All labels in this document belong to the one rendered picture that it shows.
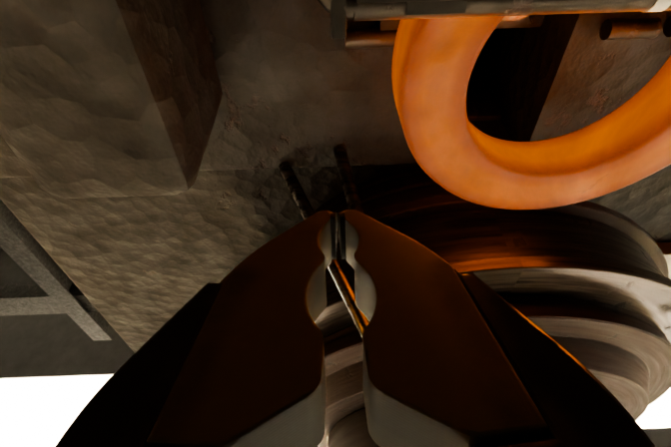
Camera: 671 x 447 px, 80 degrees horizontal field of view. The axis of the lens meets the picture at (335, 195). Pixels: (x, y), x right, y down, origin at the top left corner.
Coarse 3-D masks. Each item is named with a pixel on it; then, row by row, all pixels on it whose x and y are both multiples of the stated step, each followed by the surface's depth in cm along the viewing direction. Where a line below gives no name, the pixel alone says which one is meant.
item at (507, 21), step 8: (504, 16) 28; (512, 16) 28; (520, 16) 28; (528, 16) 28; (536, 16) 28; (544, 16) 28; (504, 24) 29; (512, 24) 29; (520, 24) 29; (528, 24) 29; (536, 24) 29
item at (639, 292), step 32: (416, 224) 32; (448, 224) 32; (480, 224) 31; (512, 224) 31; (544, 224) 31; (576, 224) 32; (448, 256) 30; (480, 256) 29; (512, 256) 28; (544, 256) 28; (576, 256) 29; (608, 256) 30; (640, 256) 33; (512, 288) 29; (544, 288) 29; (576, 288) 29; (608, 288) 29; (640, 288) 29; (320, 320) 31; (352, 320) 32
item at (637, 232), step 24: (408, 168) 41; (360, 192) 41; (384, 192) 40; (408, 192) 38; (432, 192) 38; (384, 216) 33; (408, 216) 33; (600, 216) 33; (624, 216) 35; (648, 240) 36
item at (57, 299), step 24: (0, 216) 406; (0, 240) 415; (24, 240) 436; (24, 264) 444; (48, 264) 471; (0, 288) 509; (24, 288) 509; (48, 288) 479; (72, 288) 507; (0, 312) 524; (24, 312) 525; (48, 312) 527; (72, 312) 519; (96, 312) 561; (96, 336) 567
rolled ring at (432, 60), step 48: (432, 48) 18; (480, 48) 18; (432, 96) 19; (432, 144) 21; (480, 144) 22; (528, 144) 25; (576, 144) 24; (624, 144) 23; (480, 192) 24; (528, 192) 24; (576, 192) 24
